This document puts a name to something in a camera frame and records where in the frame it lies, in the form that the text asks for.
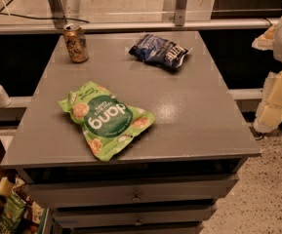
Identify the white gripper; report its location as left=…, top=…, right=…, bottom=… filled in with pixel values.
left=252, top=17, right=282, bottom=133

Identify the green rice chip bag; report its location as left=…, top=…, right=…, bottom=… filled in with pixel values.
left=59, top=81, right=155, bottom=162

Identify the dark blue chip bag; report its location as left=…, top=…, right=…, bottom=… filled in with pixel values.
left=129, top=34, right=189, bottom=71

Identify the green snack bag in box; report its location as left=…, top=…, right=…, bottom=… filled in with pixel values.
left=0, top=191, right=26, bottom=234

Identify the grey drawer cabinet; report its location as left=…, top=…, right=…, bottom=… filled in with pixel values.
left=2, top=31, right=260, bottom=234

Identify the gold soda can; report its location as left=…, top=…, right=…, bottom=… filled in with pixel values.
left=63, top=23, right=88, bottom=63

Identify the yellow bottle in box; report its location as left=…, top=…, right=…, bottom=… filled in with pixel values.
left=0, top=176, right=14, bottom=198

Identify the black cable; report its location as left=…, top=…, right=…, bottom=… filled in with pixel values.
left=0, top=12, right=90, bottom=24

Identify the metal frame rail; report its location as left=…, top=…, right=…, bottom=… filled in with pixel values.
left=0, top=18, right=279, bottom=35

